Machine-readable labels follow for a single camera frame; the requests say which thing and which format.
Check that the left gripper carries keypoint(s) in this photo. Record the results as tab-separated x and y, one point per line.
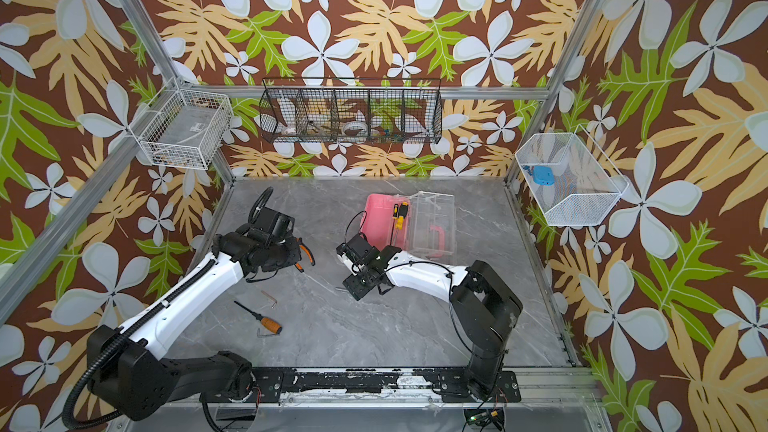
296	257

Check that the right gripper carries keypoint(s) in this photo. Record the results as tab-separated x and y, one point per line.
358	282

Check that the orange handled pliers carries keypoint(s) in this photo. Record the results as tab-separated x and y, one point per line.
304	249

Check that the yellow black nut driver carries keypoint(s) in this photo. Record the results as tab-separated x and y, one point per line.
403	211

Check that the pink plastic tool box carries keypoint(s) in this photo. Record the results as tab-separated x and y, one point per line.
429	230

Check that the orange handled screwdriver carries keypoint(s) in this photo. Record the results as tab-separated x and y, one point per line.
269	324

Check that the thin black yellow screwdriver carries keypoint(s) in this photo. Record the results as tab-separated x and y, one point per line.
394	223

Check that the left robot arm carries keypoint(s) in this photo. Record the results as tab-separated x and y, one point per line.
128	371

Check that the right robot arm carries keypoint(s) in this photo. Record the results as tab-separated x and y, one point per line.
483	309

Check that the dark hex key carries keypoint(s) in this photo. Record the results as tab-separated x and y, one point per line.
265	333

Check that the blue object in basket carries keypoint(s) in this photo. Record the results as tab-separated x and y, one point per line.
542	175

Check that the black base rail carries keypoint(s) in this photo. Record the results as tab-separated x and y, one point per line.
453	384

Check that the black wire basket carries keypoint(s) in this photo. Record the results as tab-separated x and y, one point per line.
354	110

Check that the white wire basket left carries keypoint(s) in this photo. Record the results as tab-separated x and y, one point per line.
183	128

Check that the white wire basket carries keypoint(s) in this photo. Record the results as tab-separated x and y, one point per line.
183	128
588	184

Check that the white wire basket right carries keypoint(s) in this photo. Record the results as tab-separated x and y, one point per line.
588	184

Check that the aluminium frame post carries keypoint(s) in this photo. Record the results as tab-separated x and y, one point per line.
148	35

